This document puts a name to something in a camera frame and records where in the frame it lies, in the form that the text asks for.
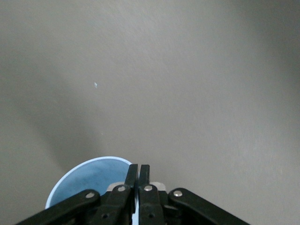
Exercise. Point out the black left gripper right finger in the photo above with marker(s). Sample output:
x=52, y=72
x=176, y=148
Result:
x=164, y=208

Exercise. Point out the light blue plastic cup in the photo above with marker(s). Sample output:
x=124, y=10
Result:
x=93, y=173

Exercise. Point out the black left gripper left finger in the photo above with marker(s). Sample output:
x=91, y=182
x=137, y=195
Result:
x=112, y=206

